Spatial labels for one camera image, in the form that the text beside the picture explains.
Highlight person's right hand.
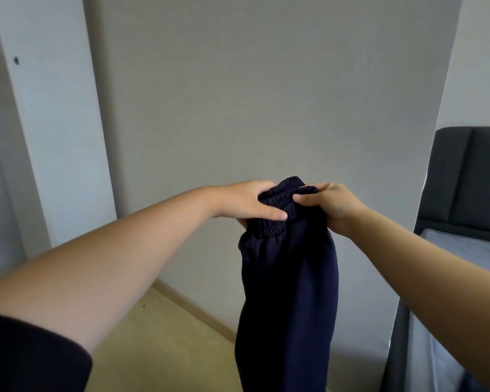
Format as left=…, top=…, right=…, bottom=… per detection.
left=292, top=182, right=369, bottom=238

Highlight person's left hand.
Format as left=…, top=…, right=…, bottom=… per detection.
left=212, top=180, right=289, bottom=227

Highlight navy white-striped track trousers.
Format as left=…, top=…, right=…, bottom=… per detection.
left=234, top=176, right=340, bottom=392

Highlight grey quilted bed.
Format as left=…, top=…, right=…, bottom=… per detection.
left=381, top=228, right=490, bottom=392

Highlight white wardrobe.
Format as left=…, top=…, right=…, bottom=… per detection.
left=0, top=0, right=118, bottom=283

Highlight person's right forearm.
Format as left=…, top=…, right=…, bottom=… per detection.
left=347, top=210, right=490, bottom=392

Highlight person's left forearm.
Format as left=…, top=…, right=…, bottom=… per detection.
left=0, top=187, right=230, bottom=354

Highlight dark grey upholstered headboard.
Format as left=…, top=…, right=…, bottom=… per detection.
left=415, top=126, right=490, bottom=244

